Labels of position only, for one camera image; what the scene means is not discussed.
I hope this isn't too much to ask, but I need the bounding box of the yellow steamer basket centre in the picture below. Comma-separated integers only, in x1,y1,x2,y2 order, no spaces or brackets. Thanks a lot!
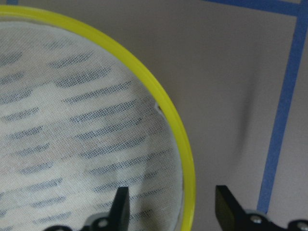
0,5,196,231

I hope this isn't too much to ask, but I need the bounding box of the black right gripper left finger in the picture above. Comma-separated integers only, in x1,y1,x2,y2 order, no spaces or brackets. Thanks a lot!
107,187,130,231

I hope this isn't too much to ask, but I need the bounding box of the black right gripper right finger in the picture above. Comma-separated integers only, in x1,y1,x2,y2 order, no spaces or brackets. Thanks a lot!
215,185,255,231

